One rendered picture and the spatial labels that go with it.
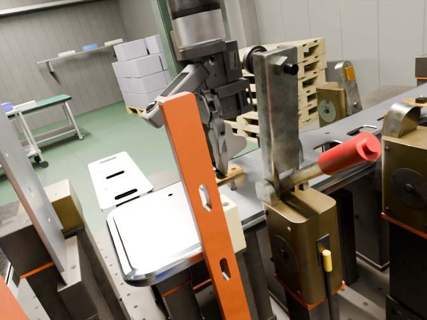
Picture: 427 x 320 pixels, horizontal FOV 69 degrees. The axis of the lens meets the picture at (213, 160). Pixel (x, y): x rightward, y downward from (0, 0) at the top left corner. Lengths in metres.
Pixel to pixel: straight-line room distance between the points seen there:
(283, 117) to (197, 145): 0.09
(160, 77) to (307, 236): 5.39
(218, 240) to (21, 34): 8.22
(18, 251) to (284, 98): 0.36
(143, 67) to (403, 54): 3.76
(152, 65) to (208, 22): 5.14
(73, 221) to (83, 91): 8.04
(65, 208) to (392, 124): 0.48
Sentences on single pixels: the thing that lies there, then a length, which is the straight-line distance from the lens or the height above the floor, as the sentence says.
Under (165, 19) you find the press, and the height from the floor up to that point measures 1.47.
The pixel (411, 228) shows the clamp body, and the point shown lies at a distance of 0.49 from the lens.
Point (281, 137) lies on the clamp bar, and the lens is 0.33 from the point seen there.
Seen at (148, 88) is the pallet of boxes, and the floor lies 0.53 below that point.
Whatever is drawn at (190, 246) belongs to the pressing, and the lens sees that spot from 0.41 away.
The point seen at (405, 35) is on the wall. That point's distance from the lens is 3.49.
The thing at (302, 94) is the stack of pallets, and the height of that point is 0.43.
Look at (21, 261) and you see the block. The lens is 0.47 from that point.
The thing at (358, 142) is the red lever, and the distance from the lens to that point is 0.25.
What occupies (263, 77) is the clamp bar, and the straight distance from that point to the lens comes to 0.30.
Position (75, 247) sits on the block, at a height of 1.00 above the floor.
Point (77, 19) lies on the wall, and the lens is 8.66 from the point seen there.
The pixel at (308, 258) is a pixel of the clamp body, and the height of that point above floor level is 1.00.
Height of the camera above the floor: 1.25
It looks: 23 degrees down
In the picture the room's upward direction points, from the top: 14 degrees counter-clockwise
